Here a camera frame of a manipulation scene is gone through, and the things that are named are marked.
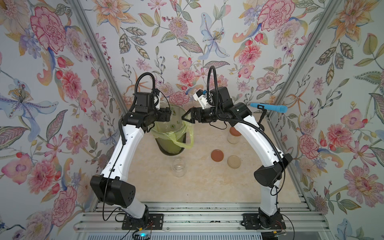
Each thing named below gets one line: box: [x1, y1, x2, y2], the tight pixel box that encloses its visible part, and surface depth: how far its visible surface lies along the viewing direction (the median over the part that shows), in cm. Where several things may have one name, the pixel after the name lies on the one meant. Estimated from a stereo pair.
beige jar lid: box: [227, 155, 242, 169], surface depth 97 cm
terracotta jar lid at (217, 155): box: [211, 149, 224, 162], surface depth 100 cm
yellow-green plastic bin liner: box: [147, 105, 194, 149], surface depth 81 cm
